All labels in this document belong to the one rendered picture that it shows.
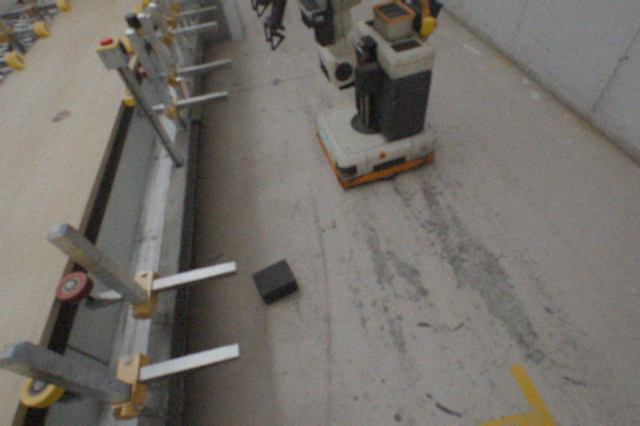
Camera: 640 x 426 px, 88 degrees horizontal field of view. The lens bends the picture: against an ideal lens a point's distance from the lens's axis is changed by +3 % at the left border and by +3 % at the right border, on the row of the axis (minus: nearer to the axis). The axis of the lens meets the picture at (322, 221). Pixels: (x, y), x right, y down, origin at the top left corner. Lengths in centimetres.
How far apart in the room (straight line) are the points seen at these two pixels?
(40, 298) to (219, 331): 94
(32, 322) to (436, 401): 144
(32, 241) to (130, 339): 42
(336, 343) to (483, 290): 80
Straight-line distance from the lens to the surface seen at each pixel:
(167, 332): 114
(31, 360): 75
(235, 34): 459
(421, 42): 201
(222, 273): 101
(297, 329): 176
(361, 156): 208
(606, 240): 236
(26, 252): 132
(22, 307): 118
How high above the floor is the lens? 162
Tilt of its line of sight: 51 degrees down
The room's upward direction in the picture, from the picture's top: 10 degrees counter-clockwise
